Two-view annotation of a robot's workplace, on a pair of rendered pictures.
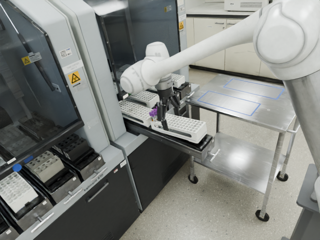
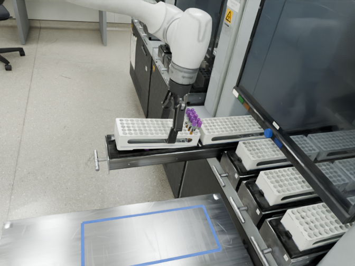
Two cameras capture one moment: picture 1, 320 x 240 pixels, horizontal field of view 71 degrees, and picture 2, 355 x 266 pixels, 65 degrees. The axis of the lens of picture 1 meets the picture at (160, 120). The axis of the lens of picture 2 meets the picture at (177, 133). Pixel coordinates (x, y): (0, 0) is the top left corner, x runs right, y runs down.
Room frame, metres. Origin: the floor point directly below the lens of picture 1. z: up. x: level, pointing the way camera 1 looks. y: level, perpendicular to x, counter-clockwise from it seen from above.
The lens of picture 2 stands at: (1.33, -0.79, 1.49)
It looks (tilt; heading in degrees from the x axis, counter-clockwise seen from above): 38 degrees down; 114
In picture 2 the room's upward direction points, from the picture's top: 10 degrees clockwise
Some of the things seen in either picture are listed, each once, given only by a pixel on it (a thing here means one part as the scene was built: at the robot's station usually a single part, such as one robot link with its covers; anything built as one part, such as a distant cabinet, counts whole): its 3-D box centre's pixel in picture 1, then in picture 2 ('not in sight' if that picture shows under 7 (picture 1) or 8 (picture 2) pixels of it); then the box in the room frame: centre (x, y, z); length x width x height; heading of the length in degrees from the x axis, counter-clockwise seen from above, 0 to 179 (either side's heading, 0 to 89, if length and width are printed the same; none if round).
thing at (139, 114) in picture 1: (134, 113); (233, 130); (1.16, 0.15, 0.83); 0.30 x 0.10 x 0.06; 47
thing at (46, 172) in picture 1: (50, 169); not in sight; (0.76, 0.53, 0.85); 0.12 x 0.02 x 0.06; 138
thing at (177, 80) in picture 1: (165, 79); (333, 221); (1.57, -0.09, 0.83); 0.30 x 0.10 x 0.06; 47
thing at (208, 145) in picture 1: (158, 128); (189, 144); (1.04, 0.02, 0.78); 0.73 x 0.14 x 0.09; 47
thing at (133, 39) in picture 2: not in sight; (131, 49); (-0.18, 1.28, 0.43); 0.27 x 0.02 x 0.36; 137
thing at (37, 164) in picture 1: (43, 164); (202, 64); (0.81, 0.58, 0.85); 0.12 x 0.02 x 0.06; 137
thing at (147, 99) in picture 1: (138, 97); (276, 152); (1.35, 0.12, 0.83); 0.30 x 0.10 x 0.06; 47
